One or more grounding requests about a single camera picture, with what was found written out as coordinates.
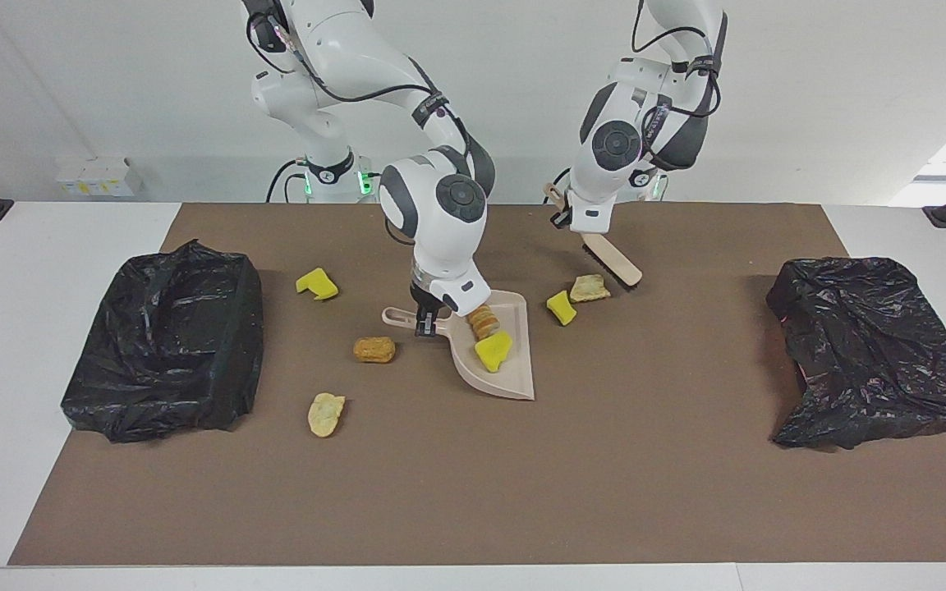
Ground small yellow sponge wedge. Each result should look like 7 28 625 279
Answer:
545 290 578 327

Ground beige plastic dustpan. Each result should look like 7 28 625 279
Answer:
381 290 536 402

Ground large yellow sponge chunk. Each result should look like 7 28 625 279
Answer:
474 330 513 374

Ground brown fried nugget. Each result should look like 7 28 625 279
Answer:
353 337 397 364

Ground pale lumpy food piece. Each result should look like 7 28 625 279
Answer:
307 393 347 438

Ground black right base cable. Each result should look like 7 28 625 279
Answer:
266 158 310 204

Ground white wall socket box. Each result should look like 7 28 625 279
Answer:
54 156 145 199

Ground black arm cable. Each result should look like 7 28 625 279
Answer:
243 0 474 247
633 0 725 120

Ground brown table mat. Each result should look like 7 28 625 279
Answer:
7 203 946 567

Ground notched yellow sponge piece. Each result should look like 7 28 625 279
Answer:
295 268 339 301

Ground black bag lined trash bin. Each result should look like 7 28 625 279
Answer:
61 240 265 444
766 257 946 451

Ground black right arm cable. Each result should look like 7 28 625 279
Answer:
243 0 474 247

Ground pale bread piece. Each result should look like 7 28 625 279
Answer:
569 273 612 304

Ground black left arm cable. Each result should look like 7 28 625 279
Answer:
633 0 725 120

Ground beige brush with black bristles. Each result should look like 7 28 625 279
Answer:
543 182 644 288

